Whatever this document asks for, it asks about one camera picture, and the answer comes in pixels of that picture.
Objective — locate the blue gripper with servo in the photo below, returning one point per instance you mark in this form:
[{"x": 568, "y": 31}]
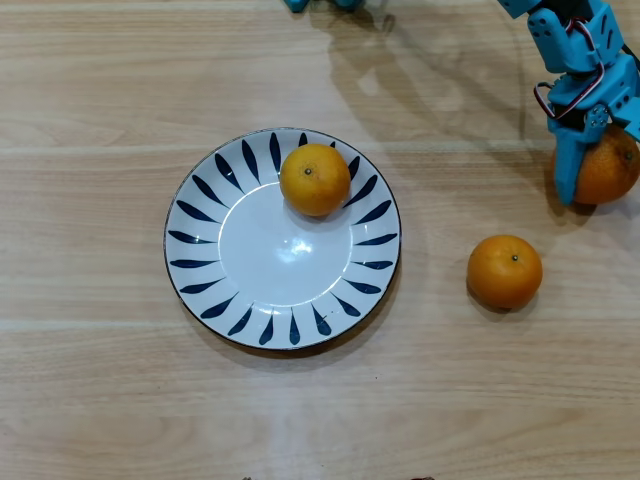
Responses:
[{"x": 575, "y": 150}]

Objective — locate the large orange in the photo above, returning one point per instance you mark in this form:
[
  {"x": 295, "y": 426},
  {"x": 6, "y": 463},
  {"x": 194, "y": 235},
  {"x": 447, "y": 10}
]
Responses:
[{"x": 607, "y": 170}]

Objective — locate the small deep orange mandarin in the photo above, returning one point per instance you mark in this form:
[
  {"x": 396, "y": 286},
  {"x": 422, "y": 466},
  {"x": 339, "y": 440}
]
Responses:
[{"x": 505, "y": 275}]

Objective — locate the small yellowish orange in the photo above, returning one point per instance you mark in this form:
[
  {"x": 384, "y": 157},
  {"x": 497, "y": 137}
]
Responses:
[{"x": 315, "y": 185}]

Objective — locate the white plate blue petal pattern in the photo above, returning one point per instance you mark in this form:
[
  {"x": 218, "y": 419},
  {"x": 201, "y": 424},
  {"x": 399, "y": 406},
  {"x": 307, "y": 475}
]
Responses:
[{"x": 270, "y": 260}]

